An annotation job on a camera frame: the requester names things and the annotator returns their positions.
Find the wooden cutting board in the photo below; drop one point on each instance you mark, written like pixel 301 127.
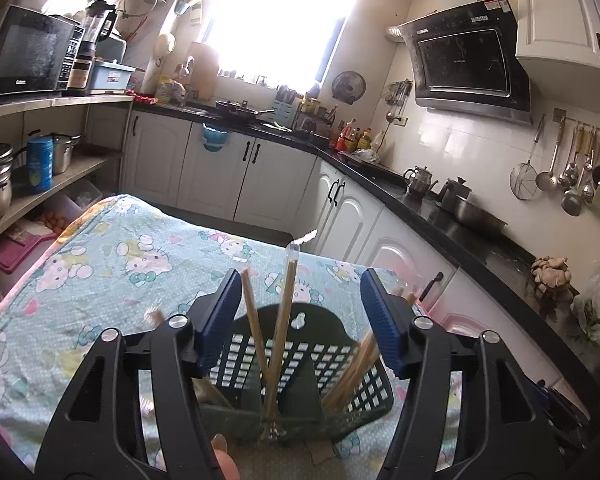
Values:
pixel 203 70

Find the cartoon printed blanket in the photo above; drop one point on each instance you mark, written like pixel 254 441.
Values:
pixel 105 270

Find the dark kettle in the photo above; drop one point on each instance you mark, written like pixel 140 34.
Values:
pixel 452 195

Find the dark green utensil holder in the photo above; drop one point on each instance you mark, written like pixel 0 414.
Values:
pixel 325 321

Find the blue hanging bin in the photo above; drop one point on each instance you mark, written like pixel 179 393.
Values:
pixel 215 140

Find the steel pot with lid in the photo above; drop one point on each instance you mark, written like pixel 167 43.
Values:
pixel 62 155

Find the black blender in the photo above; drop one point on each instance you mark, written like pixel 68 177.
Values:
pixel 92 30

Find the black kitchen counter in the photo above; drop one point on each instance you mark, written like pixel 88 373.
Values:
pixel 480 255

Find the white kitchen cabinets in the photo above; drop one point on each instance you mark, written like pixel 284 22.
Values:
pixel 205 175

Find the silver vent duct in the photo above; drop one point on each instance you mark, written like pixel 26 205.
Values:
pixel 392 34

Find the white wall cabinet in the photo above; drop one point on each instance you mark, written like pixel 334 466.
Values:
pixel 560 10

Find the person's left hand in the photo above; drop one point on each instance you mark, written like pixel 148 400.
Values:
pixel 227 462

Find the row of hanging utensils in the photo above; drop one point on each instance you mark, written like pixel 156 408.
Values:
pixel 572 175

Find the stone kitchen shelf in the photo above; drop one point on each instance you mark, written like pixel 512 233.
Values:
pixel 55 102

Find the steel kettle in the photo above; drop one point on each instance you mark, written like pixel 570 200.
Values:
pixel 420 181

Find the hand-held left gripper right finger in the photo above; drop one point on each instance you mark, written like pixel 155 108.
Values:
pixel 380 320

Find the cluster of mushrooms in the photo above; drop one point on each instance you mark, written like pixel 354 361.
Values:
pixel 550 272

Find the clear container of oranges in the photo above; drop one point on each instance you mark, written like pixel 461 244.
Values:
pixel 62 215

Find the group of sauce bottles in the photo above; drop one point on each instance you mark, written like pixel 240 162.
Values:
pixel 352 137

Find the pink plastic bin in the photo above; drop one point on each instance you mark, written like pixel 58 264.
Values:
pixel 20 255

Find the light blue plastic box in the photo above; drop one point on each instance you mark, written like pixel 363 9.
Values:
pixel 111 79

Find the bright kitchen window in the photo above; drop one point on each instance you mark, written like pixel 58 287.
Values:
pixel 280 20

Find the knife block with knives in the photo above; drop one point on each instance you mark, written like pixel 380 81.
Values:
pixel 284 110

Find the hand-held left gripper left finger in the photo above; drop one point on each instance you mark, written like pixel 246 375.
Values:
pixel 222 325

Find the black microwave oven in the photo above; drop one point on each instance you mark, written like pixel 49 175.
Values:
pixel 25 55

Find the black frying pan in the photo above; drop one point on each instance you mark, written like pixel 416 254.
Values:
pixel 237 109

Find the bamboo chopstick pair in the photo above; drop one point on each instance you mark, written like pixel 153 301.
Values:
pixel 252 320
pixel 352 372
pixel 286 310
pixel 409 297

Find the small round wall fan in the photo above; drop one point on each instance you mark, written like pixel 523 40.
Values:
pixel 348 87

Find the black range hood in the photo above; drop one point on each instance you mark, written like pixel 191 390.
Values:
pixel 460 70

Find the steel mixing bowl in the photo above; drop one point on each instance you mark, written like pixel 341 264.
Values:
pixel 480 220

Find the blue tin can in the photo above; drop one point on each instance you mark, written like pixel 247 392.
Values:
pixel 40 165

